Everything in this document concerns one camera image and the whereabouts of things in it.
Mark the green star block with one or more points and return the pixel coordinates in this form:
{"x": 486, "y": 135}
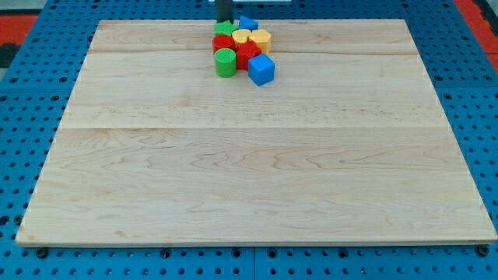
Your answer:
{"x": 225, "y": 28}

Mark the red star block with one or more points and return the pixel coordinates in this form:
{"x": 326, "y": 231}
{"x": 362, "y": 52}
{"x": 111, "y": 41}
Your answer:
{"x": 245, "y": 52}

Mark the yellow heart block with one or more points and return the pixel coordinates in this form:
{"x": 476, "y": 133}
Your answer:
{"x": 241, "y": 36}

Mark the blue cube block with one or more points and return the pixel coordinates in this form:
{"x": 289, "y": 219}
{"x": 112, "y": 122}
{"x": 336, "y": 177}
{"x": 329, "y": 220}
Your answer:
{"x": 261, "y": 69}

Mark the green cylinder block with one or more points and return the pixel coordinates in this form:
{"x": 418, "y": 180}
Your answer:
{"x": 225, "y": 62}

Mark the light wooden board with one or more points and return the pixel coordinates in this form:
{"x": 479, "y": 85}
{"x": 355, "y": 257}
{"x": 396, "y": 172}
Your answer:
{"x": 347, "y": 146}

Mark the red cylinder block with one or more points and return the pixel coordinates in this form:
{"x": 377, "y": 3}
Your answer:
{"x": 223, "y": 41}

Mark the yellow hexagon block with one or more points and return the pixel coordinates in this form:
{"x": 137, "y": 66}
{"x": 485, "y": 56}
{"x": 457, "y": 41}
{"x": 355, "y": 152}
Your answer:
{"x": 262, "y": 38}

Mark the blue triangle block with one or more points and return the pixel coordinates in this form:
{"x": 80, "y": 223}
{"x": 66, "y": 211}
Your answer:
{"x": 247, "y": 23}

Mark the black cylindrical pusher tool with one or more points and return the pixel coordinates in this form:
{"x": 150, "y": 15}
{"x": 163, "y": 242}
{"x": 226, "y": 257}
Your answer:
{"x": 224, "y": 10}

